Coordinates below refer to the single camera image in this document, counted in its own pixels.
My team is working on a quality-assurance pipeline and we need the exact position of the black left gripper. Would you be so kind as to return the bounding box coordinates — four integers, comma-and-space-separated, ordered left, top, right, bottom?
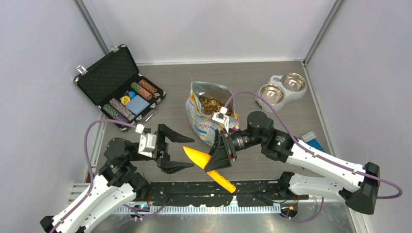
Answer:
127, 124, 195, 171

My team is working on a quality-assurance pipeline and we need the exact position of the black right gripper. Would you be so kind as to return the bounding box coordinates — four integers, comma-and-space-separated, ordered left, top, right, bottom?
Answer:
204, 129, 265, 172

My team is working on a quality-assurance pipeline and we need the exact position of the yellow plastic scoop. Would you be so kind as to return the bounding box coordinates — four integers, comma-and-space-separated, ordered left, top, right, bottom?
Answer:
183, 146, 236, 193

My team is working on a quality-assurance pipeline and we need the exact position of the cat food bag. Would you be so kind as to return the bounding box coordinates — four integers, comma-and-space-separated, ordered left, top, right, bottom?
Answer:
185, 81, 232, 147

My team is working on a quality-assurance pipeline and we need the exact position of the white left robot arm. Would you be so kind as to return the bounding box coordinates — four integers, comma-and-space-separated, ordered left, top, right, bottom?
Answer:
40, 124, 195, 233

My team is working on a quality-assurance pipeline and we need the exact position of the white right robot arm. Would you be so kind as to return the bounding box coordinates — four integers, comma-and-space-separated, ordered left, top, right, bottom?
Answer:
204, 111, 380, 215

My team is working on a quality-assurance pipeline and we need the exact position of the pet food kibble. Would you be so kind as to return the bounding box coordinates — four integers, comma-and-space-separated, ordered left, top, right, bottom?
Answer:
199, 97, 223, 115

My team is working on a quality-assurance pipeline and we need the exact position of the white double pet bowl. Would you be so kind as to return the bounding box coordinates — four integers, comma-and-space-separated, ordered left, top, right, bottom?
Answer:
254, 73, 308, 113

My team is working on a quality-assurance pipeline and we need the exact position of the blue playing card deck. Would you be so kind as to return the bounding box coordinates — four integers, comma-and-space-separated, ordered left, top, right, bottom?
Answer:
125, 95, 149, 116

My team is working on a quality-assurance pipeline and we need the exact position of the red green chip row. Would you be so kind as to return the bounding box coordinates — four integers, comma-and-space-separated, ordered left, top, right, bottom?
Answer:
131, 82, 152, 100

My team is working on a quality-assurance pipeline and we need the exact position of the yellow dealer button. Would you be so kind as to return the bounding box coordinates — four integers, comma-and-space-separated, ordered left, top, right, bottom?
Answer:
120, 96, 131, 105

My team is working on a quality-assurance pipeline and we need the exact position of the orange black chip row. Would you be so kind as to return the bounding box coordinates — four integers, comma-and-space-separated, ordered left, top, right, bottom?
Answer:
138, 79, 160, 98

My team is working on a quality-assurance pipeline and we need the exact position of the green purple chip row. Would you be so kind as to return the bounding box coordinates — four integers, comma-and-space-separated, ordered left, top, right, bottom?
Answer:
102, 104, 128, 123

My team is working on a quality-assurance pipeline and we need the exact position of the black poker chip case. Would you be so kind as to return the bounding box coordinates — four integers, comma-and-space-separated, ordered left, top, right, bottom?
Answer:
73, 44, 166, 124

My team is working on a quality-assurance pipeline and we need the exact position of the light grey lego brick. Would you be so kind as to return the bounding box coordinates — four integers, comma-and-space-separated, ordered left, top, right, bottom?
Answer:
301, 131, 316, 142

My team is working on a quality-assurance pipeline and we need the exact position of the blue lego brick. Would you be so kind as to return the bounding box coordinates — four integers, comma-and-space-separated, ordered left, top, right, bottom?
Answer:
306, 138, 326, 152

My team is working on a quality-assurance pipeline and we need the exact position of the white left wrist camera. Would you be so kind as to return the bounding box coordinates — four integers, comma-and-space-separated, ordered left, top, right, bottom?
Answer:
135, 124, 156, 159

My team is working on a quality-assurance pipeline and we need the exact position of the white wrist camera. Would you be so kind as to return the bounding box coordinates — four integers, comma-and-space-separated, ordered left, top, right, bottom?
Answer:
212, 107, 229, 133
135, 124, 156, 159

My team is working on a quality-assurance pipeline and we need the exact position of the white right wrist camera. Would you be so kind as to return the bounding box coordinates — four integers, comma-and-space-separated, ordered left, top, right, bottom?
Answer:
212, 107, 229, 133

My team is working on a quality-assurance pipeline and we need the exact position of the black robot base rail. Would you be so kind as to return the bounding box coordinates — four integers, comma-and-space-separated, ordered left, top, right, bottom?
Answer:
135, 180, 309, 207

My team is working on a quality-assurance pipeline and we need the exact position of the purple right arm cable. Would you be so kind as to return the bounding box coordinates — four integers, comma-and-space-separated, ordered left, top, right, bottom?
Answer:
223, 91, 403, 200

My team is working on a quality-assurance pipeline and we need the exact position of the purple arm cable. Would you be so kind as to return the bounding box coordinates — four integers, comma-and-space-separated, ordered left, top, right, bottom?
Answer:
223, 91, 403, 200
48, 119, 137, 233

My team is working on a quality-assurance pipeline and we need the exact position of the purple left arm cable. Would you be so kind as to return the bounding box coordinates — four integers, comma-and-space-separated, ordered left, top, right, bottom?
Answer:
48, 119, 137, 233

